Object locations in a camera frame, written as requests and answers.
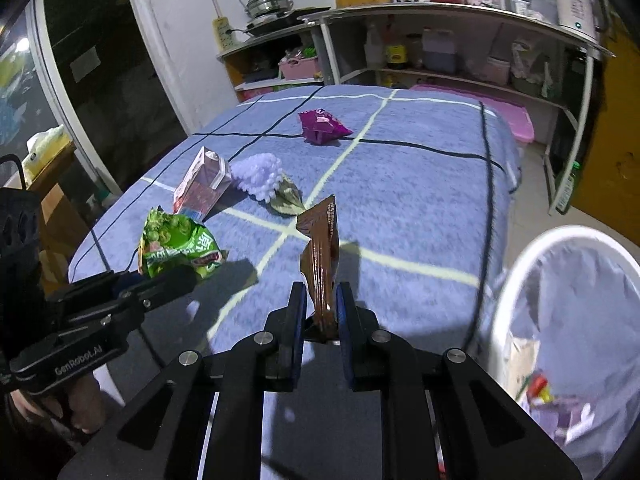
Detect wooden door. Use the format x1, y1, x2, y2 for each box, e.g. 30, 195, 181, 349
570, 10, 640, 251

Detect pink tub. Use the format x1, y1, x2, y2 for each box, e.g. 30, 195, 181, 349
485, 55, 512, 86

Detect white round bin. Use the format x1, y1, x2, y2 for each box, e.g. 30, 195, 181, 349
487, 226, 640, 466

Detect white plastic bin liner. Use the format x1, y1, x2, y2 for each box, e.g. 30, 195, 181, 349
500, 240, 640, 461

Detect person's left hand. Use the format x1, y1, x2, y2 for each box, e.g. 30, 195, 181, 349
65, 374, 108, 435

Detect brown snack wrapper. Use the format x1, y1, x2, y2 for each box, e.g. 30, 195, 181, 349
296, 196, 341, 345

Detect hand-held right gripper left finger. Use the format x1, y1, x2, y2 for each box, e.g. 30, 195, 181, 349
57, 281, 307, 480

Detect black induction cooker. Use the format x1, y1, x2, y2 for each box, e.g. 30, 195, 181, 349
242, 7, 333, 37

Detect green plastic bottle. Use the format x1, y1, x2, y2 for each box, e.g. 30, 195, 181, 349
555, 160, 581, 213

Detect steel pot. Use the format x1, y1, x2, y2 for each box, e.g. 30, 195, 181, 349
245, 0, 293, 18

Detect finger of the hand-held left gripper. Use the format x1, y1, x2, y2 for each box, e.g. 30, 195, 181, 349
46, 270, 143, 306
112, 264, 197, 312

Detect beige paper wrapper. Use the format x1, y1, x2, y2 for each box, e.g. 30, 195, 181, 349
505, 335, 543, 401

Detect red round cup lid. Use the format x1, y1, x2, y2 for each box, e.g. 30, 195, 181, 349
525, 372, 556, 406

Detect pink lidded storage box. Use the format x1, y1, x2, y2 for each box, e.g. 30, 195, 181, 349
410, 84, 535, 143

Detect wooden side table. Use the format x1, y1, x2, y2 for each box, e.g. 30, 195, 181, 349
25, 145, 98, 281

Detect white plastic bags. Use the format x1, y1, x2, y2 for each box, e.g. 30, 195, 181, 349
510, 40, 563, 101

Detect purple snack packet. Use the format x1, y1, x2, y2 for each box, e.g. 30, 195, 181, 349
298, 109, 353, 147

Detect white plastic bottle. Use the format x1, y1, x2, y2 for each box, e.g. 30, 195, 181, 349
364, 22, 383, 68

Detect white foam fruit net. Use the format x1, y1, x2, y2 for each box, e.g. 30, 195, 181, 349
231, 153, 283, 203

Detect silver foil wrapper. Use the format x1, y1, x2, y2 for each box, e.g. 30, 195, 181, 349
270, 172, 307, 217

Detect green snack packet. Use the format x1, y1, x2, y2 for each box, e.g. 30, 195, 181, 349
137, 206, 227, 281

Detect yellow power strip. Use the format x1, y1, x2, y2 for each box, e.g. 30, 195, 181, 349
213, 16, 236, 53

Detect white electric kettle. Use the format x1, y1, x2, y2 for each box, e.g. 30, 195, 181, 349
547, 0, 608, 43

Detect yellow tissue pack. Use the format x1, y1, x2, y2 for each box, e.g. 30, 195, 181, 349
22, 124, 68, 176

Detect dark glass door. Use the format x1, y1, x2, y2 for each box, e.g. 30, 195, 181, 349
0, 0, 186, 196

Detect blue checked blanket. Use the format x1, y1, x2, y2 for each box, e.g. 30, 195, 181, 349
67, 85, 522, 480

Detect dark liquid jug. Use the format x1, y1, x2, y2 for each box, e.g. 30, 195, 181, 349
421, 27, 458, 73

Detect tall white shelf unit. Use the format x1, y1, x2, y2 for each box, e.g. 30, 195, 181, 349
300, 1, 617, 216

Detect low white shelf unit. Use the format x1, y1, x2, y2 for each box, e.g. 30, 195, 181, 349
216, 25, 326, 103

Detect pink plastic basket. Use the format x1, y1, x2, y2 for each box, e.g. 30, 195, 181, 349
277, 56, 321, 81

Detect pink drink carton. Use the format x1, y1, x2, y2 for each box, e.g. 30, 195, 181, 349
172, 146, 233, 218

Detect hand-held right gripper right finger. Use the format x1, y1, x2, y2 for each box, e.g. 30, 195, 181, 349
336, 281, 583, 480

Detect yellow label sauce bottle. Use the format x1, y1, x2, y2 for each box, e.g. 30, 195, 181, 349
385, 25, 408, 70

